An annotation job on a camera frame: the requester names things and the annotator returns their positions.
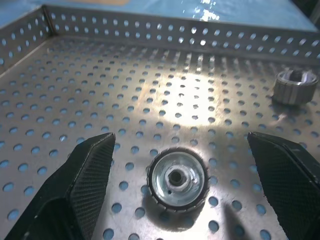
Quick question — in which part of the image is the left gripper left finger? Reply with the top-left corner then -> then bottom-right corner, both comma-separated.
4,131 -> 117,240

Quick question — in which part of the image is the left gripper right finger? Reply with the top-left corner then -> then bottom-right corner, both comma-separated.
246,131 -> 320,240

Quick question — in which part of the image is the metal nut lower centre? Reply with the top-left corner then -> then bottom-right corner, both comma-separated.
147,146 -> 210,214

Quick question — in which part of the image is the perforated metal tray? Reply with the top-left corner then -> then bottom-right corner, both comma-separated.
0,4 -> 320,240

